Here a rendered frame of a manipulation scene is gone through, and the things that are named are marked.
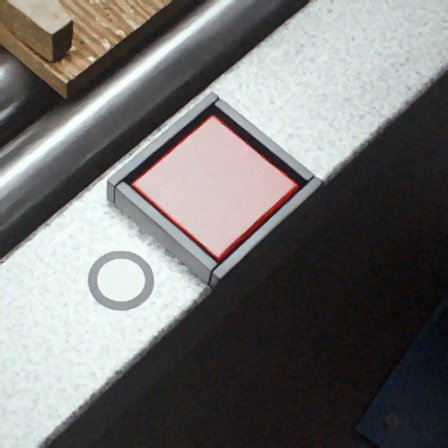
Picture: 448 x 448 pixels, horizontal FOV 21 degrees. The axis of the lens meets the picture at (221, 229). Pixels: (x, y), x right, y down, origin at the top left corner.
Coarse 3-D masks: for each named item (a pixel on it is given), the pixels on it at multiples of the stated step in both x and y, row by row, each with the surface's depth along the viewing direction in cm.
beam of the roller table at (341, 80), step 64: (320, 0) 67; (384, 0) 67; (256, 64) 64; (320, 64) 65; (384, 64) 65; (320, 128) 63; (384, 128) 63; (64, 256) 58; (0, 320) 56; (64, 320) 56; (128, 320) 57; (192, 320) 58; (0, 384) 55; (64, 384) 55; (128, 384) 57
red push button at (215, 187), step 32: (224, 128) 61; (160, 160) 59; (192, 160) 60; (224, 160) 60; (256, 160) 60; (160, 192) 59; (192, 192) 59; (224, 192) 59; (256, 192) 59; (288, 192) 59; (192, 224) 58; (224, 224) 58; (256, 224) 58; (224, 256) 57
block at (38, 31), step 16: (0, 0) 60; (16, 0) 59; (32, 0) 59; (48, 0) 59; (0, 16) 61; (16, 16) 60; (32, 16) 59; (48, 16) 59; (64, 16) 59; (16, 32) 61; (32, 32) 60; (48, 32) 59; (64, 32) 59; (48, 48) 60; (64, 48) 60
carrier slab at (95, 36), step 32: (64, 0) 63; (96, 0) 63; (128, 0) 63; (160, 0) 63; (0, 32) 62; (96, 32) 62; (128, 32) 62; (32, 64) 62; (64, 64) 61; (96, 64) 61; (64, 96) 61
